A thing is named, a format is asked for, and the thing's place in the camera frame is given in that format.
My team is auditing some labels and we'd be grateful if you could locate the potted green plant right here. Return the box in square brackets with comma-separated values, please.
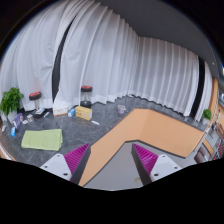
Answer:
[202, 109, 212, 125]

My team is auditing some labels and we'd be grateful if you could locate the white cardboard box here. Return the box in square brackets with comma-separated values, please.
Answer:
[53, 106, 68, 116]

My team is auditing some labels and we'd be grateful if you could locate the white curtain right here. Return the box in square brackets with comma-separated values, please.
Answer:
[129, 38, 212, 121]

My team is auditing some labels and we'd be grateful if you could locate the small clear container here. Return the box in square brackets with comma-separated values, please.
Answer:
[118, 105, 126, 114]

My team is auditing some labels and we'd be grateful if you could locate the green folded towel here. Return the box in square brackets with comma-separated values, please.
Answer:
[21, 129, 63, 151]

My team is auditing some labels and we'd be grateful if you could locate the potted green plant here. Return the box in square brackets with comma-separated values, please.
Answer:
[202, 109, 212, 125]
[0, 87, 24, 120]

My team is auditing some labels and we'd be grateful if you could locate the yellow cardboard box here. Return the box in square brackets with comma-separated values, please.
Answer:
[75, 106, 92, 120]

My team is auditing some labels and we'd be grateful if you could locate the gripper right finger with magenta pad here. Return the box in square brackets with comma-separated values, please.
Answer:
[131, 143, 181, 185]

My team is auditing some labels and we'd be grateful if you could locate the black device with white top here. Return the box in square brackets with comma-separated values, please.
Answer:
[34, 108, 45, 119]

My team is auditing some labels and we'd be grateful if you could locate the white curtain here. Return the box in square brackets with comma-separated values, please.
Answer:
[0, 0, 139, 109]
[129, 38, 212, 121]

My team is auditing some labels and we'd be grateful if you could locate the small blue white box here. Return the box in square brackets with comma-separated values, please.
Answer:
[68, 108, 75, 117]

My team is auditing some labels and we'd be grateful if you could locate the purple product box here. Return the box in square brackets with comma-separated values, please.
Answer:
[13, 113, 23, 128]

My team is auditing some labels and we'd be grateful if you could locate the white curtain left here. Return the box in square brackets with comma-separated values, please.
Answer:
[0, 0, 139, 109]

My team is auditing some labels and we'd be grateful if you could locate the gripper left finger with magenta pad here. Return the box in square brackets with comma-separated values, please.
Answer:
[41, 143, 91, 184]

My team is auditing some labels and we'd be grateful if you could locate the potted green plant left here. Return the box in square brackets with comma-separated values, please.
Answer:
[0, 87, 24, 120]

